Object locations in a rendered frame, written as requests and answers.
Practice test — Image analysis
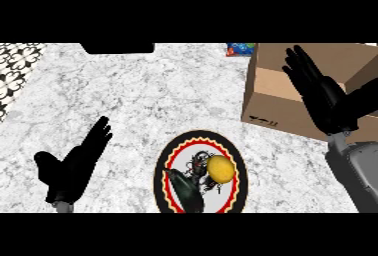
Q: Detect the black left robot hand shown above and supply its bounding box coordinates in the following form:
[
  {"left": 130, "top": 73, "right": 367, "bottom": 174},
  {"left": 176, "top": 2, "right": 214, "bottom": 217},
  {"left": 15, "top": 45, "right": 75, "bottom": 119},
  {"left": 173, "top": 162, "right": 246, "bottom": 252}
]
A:
[{"left": 32, "top": 115, "right": 115, "bottom": 205}]

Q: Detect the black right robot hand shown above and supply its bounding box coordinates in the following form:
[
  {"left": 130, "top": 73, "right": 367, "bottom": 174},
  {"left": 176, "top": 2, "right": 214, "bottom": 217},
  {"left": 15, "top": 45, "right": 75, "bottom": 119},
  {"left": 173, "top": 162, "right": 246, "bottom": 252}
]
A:
[{"left": 280, "top": 44, "right": 378, "bottom": 136}]

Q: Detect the brown cardboard box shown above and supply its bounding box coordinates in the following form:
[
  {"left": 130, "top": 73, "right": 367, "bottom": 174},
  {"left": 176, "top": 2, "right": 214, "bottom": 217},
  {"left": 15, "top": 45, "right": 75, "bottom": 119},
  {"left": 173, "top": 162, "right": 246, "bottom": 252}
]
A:
[{"left": 239, "top": 43, "right": 378, "bottom": 145}]

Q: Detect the dark eggplant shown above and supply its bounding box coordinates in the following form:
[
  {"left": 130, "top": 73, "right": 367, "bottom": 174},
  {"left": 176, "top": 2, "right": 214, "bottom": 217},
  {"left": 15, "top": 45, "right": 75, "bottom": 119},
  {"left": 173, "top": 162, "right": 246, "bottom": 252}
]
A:
[{"left": 162, "top": 168, "right": 207, "bottom": 214}]

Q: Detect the black-rimmed patterned plate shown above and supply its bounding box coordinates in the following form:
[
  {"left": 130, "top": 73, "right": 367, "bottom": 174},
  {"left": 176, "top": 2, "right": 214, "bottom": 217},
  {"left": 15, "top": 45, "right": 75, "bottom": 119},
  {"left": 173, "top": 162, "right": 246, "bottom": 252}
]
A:
[{"left": 152, "top": 129, "right": 249, "bottom": 214}]

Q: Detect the blue and red packet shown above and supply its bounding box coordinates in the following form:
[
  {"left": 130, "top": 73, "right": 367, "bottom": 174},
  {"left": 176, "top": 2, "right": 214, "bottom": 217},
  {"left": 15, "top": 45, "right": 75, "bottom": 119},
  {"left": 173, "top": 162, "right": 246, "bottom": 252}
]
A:
[{"left": 224, "top": 43, "right": 257, "bottom": 58}]

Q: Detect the yellow lemon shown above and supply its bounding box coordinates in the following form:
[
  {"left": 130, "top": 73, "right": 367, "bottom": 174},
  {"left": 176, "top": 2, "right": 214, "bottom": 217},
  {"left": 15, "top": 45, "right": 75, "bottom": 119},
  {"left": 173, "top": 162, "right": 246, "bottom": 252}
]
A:
[{"left": 205, "top": 154, "right": 235, "bottom": 185}]

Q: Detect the black appliance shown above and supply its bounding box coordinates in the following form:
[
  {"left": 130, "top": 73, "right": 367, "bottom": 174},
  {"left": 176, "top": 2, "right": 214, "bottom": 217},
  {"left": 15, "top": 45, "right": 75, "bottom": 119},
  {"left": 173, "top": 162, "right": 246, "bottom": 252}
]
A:
[{"left": 80, "top": 43, "right": 156, "bottom": 55}]

